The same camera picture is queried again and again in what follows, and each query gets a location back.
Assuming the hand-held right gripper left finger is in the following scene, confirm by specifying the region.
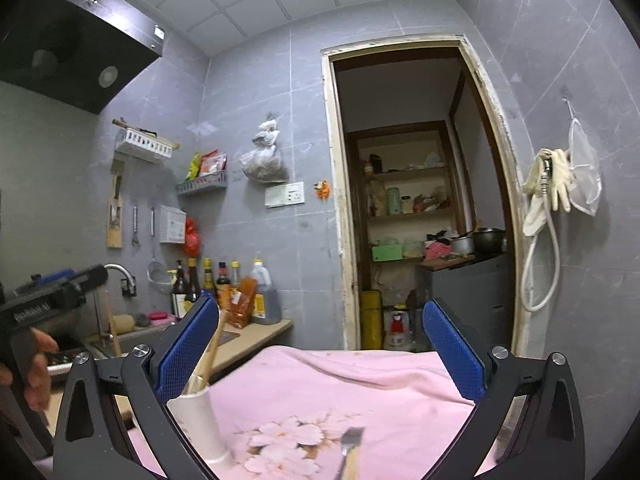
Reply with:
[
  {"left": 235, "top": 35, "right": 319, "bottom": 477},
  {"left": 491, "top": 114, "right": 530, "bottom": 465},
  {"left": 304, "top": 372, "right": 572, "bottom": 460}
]
[{"left": 52, "top": 294, "right": 221, "bottom": 480}]

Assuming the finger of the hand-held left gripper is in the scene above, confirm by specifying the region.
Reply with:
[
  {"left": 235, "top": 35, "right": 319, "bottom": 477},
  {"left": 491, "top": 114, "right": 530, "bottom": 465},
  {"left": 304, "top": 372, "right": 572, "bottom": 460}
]
[
  {"left": 64, "top": 264, "right": 110, "bottom": 299},
  {"left": 15, "top": 269, "right": 77, "bottom": 294}
]

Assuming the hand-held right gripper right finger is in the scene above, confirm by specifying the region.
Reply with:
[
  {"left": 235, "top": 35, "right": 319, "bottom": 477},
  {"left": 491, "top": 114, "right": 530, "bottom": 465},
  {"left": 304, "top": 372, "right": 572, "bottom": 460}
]
[{"left": 422, "top": 297, "right": 586, "bottom": 480}]

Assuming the white plastic utensil holder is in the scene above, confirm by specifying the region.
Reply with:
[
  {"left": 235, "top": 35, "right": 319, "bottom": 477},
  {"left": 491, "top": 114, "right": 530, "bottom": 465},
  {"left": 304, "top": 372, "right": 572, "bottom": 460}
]
[{"left": 165, "top": 387, "right": 233, "bottom": 466}]

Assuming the metal peeler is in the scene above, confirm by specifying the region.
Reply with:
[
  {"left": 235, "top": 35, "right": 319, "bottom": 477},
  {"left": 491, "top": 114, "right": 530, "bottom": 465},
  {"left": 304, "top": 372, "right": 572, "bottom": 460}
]
[{"left": 334, "top": 427, "right": 365, "bottom": 480}]

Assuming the person's left hand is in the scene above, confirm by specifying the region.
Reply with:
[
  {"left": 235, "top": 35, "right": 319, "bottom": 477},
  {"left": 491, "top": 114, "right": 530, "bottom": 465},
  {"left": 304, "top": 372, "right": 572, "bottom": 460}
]
[{"left": 24, "top": 328, "right": 61, "bottom": 413}]

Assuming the metal faucet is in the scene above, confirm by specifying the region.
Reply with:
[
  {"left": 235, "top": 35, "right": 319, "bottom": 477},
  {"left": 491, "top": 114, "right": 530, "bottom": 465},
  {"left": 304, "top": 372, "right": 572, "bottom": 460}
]
[{"left": 102, "top": 262, "right": 137, "bottom": 298}]

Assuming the steel sink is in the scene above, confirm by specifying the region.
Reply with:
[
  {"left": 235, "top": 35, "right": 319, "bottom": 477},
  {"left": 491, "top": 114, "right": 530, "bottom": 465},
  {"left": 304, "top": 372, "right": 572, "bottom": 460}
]
[{"left": 85, "top": 327, "right": 166, "bottom": 361}]

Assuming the wooden knife holder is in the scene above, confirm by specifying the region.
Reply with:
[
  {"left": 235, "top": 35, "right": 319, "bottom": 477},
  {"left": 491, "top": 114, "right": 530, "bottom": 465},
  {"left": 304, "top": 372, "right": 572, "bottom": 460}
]
[{"left": 106, "top": 159, "right": 126, "bottom": 249}]

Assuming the dark glass bottle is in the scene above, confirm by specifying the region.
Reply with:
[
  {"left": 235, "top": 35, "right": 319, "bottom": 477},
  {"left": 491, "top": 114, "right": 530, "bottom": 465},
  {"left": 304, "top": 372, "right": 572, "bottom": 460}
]
[{"left": 170, "top": 260, "right": 188, "bottom": 318}]

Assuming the white red label bottle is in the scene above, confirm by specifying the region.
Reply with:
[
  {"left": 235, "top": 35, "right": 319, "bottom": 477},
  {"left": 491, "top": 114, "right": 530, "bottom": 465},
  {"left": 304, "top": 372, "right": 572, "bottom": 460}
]
[{"left": 384, "top": 310, "right": 416, "bottom": 352}]

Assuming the dark grey cabinet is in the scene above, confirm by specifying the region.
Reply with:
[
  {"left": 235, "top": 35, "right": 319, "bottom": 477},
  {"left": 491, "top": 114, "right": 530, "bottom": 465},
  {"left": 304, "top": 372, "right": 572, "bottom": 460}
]
[{"left": 417, "top": 252, "right": 516, "bottom": 356}]

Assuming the dark soy sauce bottle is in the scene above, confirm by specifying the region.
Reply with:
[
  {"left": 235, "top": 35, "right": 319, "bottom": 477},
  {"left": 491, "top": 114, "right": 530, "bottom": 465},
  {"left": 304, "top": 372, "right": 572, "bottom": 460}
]
[{"left": 186, "top": 258, "right": 202, "bottom": 311}]

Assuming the metal mesh strainer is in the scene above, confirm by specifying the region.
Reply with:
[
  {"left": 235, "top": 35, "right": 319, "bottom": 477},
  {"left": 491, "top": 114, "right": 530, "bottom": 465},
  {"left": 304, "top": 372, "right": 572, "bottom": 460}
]
[{"left": 146, "top": 206, "right": 174, "bottom": 295}]

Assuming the yellow cap sauce bottle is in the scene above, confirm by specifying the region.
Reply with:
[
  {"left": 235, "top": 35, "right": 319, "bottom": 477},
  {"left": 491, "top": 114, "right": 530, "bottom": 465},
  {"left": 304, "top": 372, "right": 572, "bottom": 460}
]
[{"left": 201, "top": 258, "right": 218, "bottom": 301}]

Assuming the red cap sauce bottle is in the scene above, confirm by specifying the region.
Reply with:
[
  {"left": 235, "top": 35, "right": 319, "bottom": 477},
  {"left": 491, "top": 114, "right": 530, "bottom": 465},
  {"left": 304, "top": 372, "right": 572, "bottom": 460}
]
[{"left": 216, "top": 261, "right": 232, "bottom": 311}]

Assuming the orange seasoning packet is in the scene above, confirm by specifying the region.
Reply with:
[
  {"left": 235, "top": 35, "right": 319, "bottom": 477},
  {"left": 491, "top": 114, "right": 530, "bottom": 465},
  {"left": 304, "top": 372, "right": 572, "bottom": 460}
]
[{"left": 227, "top": 276, "right": 258, "bottom": 330}]

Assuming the kitchen counter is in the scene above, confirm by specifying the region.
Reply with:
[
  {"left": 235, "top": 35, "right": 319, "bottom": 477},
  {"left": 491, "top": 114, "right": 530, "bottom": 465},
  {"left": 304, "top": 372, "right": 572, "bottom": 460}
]
[{"left": 47, "top": 317, "right": 295, "bottom": 431}]

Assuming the pink floral blanket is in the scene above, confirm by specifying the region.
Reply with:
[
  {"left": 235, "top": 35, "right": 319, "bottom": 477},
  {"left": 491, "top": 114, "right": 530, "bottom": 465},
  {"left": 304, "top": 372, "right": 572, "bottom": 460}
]
[{"left": 115, "top": 345, "right": 506, "bottom": 480}]

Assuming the yellow container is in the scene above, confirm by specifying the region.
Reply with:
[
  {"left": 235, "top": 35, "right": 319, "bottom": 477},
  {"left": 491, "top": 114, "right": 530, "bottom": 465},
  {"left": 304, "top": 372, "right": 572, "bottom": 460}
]
[{"left": 360, "top": 290, "right": 385, "bottom": 351}]

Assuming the large cooking oil jug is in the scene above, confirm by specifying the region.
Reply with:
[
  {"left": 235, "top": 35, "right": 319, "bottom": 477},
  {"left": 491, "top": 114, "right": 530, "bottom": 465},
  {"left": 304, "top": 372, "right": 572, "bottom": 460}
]
[{"left": 248, "top": 259, "right": 282, "bottom": 326}]

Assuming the red plastic bag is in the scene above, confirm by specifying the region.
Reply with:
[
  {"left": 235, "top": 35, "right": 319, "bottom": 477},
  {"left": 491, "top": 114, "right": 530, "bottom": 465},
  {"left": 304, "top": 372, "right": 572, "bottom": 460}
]
[{"left": 182, "top": 217, "right": 202, "bottom": 258}]

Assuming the black pot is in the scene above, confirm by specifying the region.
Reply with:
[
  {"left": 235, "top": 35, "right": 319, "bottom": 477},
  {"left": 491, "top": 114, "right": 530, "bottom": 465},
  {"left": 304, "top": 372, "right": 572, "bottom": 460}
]
[{"left": 472, "top": 227, "right": 506, "bottom": 255}]

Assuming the wooden shelf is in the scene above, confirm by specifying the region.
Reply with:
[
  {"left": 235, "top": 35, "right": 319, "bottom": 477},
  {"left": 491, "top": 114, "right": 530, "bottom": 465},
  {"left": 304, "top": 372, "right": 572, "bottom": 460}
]
[{"left": 345, "top": 120, "right": 476, "bottom": 351}]

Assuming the red snack packet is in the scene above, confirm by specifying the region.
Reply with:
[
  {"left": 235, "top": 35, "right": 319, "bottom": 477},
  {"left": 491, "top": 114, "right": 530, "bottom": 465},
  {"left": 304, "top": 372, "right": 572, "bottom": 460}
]
[{"left": 200, "top": 149, "right": 227, "bottom": 177}]

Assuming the clear hanging plastic bag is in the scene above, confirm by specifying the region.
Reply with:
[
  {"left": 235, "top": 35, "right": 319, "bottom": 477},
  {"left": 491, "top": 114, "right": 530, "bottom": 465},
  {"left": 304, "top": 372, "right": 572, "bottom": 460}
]
[{"left": 239, "top": 115, "right": 290, "bottom": 183}]

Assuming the white mesh bag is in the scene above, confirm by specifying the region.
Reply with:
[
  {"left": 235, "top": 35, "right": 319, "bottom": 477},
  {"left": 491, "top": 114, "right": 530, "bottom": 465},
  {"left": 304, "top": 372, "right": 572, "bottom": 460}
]
[{"left": 562, "top": 97, "right": 602, "bottom": 217}]

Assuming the black range hood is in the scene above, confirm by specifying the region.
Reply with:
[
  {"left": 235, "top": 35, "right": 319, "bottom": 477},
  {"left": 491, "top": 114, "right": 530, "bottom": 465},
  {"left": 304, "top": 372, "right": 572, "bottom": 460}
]
[{"left": 0, "top": 0, "right": 168, "bottom": 113}]

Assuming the white wall box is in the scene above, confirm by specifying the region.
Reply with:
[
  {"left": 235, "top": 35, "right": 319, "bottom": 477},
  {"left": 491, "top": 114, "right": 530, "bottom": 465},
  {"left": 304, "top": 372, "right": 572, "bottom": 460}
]
[{"left": 160, "top": 205, "right": 187, "bottom": 245}]

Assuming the white hose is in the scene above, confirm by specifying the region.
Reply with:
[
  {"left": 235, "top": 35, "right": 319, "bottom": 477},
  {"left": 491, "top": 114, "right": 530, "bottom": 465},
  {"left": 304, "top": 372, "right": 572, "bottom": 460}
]
[{"left": 520, "top": 155, "right": 561, "bottom": 313}]

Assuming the white wall basket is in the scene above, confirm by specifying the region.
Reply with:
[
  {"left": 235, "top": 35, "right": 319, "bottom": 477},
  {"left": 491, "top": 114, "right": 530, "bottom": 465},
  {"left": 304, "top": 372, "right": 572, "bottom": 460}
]
[{"left": 114, "top": 127, "right": 181, "bottom": 163}]

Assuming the grey wall rack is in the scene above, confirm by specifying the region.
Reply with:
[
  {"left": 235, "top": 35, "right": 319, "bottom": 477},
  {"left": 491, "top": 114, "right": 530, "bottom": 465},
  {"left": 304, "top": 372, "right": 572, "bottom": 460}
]
[{"left": 176, "top": 174, "right": 228, "bottom": 196}]

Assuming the white wall switch socket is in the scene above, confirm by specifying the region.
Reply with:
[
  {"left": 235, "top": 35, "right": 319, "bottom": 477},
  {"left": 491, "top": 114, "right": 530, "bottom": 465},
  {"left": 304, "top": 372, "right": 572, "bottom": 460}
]
[{"left": 265, "top": 181, "right": 306, "bottom": 208}]

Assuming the worn door frame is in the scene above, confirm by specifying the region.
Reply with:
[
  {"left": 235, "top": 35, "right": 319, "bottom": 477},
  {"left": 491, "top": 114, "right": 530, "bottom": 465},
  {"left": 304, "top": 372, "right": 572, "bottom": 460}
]
[{"left": 320, "top": 35, "right": 531, "bottom": 356}]

